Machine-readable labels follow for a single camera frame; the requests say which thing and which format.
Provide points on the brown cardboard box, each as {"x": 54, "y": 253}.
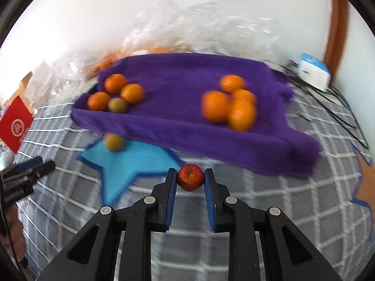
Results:
{"x": 25, "y": 82}

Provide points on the brown wooden door frame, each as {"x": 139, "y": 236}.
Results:
{"x": 337, "y": 29}

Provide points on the person's left hand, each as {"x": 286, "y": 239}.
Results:
{"x": 16, "y": 231}

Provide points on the large round orange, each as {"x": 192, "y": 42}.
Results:
{"x": 216, "y": 106}

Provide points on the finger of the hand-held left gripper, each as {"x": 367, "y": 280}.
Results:
{"x": 29, "y": 164}
{"x": 44, "y": 168}

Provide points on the purple towel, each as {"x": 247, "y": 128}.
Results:
{"x": 181, "y": 117}

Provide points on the small red apple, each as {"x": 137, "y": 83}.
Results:
{"x": 190, "y": 178}

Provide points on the white plastic bag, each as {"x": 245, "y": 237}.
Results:
{"x": 44, "y": 79}

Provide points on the red box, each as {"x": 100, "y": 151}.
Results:
{"x": 16, "y": 126}

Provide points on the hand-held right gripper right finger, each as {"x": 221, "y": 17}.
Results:
{"x": 209, "y": 202}

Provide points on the white and blue box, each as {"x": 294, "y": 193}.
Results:
{"x": 315, "y": 71}

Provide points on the large clear plastic bag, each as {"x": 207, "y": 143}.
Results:
{"x": 205, "y": 26}

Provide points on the small clear plastic bag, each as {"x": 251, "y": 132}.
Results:
{"x": 79, "y": 67}

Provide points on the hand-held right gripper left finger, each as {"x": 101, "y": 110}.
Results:
{"x": 171, "y": 202}

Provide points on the green round fruit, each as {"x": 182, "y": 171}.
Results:
{"x": 117, "y": 104}
{"x": 113, "y": 142}

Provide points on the oval orange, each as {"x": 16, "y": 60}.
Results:
{"x": 242, "y": 115}

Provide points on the grey checked bedsheet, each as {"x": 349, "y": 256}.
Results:
{"x": 263, "y": 199}

